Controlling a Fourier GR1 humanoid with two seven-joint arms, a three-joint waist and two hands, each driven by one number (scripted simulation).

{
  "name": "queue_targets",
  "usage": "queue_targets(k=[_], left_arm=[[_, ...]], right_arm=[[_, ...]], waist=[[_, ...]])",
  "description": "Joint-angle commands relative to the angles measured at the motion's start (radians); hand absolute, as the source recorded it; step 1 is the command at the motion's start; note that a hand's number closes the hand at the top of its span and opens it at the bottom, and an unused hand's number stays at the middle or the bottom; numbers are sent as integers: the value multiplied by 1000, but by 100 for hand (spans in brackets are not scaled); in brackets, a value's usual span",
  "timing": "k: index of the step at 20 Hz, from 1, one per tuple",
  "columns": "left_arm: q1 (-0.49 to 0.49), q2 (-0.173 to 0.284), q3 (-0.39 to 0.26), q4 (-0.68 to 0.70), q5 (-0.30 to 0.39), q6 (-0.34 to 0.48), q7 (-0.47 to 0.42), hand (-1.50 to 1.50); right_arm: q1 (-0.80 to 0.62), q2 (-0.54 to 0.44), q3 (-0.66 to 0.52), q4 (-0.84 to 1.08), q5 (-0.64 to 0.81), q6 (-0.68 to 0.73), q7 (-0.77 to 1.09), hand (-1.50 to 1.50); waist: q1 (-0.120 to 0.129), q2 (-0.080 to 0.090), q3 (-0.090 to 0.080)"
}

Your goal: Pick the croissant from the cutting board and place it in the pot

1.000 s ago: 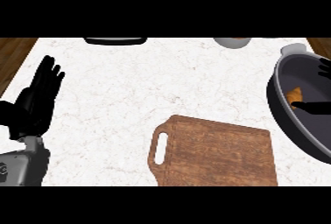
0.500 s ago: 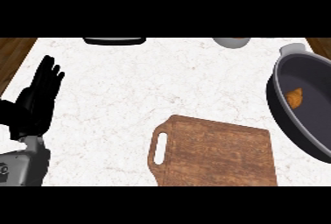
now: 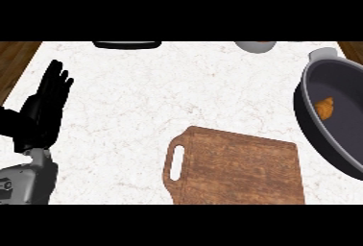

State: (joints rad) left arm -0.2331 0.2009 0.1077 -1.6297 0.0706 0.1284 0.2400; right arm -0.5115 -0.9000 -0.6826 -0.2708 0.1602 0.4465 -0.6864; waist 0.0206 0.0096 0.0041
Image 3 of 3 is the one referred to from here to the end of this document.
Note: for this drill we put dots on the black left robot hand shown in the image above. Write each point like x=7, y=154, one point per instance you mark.
x=43, y=109

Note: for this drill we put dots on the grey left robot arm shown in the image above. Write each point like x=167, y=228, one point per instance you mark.
x=23, y=182

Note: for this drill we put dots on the brown wooden cutting board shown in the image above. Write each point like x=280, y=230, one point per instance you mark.
x=236, y=169

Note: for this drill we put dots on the orange croissant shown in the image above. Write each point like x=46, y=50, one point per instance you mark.
x=324, y=108

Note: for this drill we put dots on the dark grey pot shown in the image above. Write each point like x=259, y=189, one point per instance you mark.
x=335, y=96

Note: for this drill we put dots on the grey bowl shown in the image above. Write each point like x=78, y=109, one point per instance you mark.
x=255, y=46

